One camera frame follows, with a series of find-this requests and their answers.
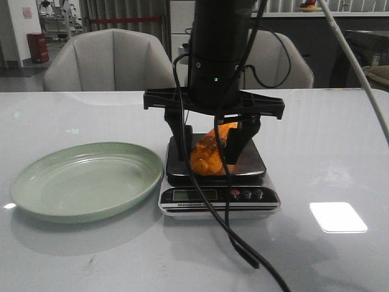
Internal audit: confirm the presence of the white cable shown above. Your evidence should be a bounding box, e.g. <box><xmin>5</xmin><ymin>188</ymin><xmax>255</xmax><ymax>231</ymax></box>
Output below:
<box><xmin>317</xmin><ymin>0</ymin><xmax>389</xmax><ymax>147</ymax></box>

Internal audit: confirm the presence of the electronic kitchen scale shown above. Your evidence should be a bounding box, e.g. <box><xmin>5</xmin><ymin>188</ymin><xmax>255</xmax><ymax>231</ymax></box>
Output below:
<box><xmin>158</xmin><ymin>137</ymin><xmax>281</xmax><ymax>220</ymax></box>

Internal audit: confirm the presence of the grey upholstered chair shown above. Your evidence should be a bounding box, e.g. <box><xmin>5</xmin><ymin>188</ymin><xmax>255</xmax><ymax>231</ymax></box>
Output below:
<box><xmin>43</xmin><ymin>29</ymin><xmax>175</xmax><ymax>92</ymax></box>
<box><xmin>240</xmin><ymin>30</ymin><xmax>314</xmax><ymax>89</ymax></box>

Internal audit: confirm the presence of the dark appliance at right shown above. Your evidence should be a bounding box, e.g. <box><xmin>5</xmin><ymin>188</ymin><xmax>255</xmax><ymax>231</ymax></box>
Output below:
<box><xmin>329</xmin><ymin>30</ymin><xmax>388</xmax><ymax>88</ymax></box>

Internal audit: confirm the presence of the grey upholstered chair left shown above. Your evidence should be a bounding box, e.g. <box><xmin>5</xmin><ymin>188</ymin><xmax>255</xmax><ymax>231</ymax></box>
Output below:
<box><xmin>43</xmin><ymin>29</ymin><xmax>175</xmax><ymax>92</ymax></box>

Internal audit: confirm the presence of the white drawer cabinet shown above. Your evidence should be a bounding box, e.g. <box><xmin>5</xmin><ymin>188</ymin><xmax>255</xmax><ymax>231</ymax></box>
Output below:
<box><xmin>169</xmin><ymin>0</ymin><xmax>197</xmax><ymax>85</ymax></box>

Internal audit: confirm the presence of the orange corn cob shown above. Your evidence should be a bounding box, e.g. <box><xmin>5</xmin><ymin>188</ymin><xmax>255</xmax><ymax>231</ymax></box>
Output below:
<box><xmin>190</xmin><ymin>129</ymin><xmax>222</xmax><ymax>176</ymax></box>

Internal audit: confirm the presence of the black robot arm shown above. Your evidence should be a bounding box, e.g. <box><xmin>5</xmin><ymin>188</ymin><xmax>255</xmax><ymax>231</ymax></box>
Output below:
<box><xmin>143</xmin><ymin>1</ymin><xmax>284</xmax><ymax>164</ymax></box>

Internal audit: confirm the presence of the grey upholstered chair right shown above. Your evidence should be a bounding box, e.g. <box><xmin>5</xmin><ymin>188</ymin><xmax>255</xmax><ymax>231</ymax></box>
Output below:
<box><xmin>240</xmin><ymin>30</ymin><xmax>314</xmax><ymax>89</ymax></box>

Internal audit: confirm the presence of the red trash bin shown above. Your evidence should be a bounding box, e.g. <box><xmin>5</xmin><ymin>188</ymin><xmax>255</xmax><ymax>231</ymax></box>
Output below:
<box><xmin>27</xmin><ymin>33</ymin><xmax>49</xmax><ymax>63</ymax></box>

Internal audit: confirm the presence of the black cable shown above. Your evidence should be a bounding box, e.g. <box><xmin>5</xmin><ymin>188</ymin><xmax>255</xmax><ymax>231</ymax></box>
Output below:
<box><xmin>213</xmin><ymin>0</ymin><xmax>292</xmax><ymax>270</ymax></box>
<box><xmin>172</xmin><ymin>53</ymin><xmax>292</xmax><ymax>292</ymax></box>

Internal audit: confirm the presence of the beige cushion at right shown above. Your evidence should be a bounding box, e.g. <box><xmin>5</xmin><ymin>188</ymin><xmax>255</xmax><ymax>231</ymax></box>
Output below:
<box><xmin>362</xmin><ymin>65</ymin><xmax>389</xmax><ymax>92</ymax></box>

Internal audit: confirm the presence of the red barrier belt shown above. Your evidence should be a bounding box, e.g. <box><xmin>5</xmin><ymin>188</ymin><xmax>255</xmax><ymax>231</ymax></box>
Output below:
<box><xmin>89</xmin><ymin>16</ymin><xmax>163</xmax><ymax>24</ymax></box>

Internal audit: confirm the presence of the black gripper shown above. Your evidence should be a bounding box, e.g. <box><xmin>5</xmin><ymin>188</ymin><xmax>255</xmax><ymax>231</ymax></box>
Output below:
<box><xmin>143</xmin><ymin>87</ymin><xmax>285</xmax><ymax>164</ymax></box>

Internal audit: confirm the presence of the green round plate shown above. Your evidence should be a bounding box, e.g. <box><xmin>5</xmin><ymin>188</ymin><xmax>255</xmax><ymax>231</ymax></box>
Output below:
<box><xmin>10</xmin><ymin>142</ymin><xmax>164</xmax><ymax>224</ymax></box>

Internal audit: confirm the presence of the dark grey counter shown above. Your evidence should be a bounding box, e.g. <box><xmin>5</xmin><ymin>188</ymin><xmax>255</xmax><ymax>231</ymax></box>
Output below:
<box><xmin>259</xmin><ymin>16</ymin><xmax>388</xmax><ymax>88</ymax></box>

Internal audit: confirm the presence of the fruit bowl on counter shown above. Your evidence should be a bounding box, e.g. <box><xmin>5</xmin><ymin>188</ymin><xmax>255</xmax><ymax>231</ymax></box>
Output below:
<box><xmin>297</xmin><ymin>0</ymin><xmax>322</xmax><ymax>13</ymax></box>

